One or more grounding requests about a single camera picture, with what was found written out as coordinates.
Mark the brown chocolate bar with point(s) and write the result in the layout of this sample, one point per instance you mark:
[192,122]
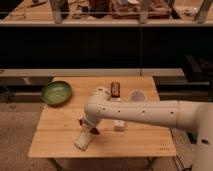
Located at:
[115,89]

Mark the white plastic cup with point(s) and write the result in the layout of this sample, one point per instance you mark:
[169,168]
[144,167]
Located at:
[137,96]

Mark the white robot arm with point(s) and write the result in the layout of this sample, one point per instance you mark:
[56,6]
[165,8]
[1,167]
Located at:
[191,116]

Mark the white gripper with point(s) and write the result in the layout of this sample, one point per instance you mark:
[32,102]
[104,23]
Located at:
[87,126]

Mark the wooden folding table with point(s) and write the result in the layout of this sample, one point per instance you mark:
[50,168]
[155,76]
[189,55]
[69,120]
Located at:
[59,127]

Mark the green bowl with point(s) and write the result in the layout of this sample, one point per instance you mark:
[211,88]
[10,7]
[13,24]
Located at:
[56,93]

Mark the background shelf with clutter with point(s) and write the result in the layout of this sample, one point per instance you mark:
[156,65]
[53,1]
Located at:
[106,13]

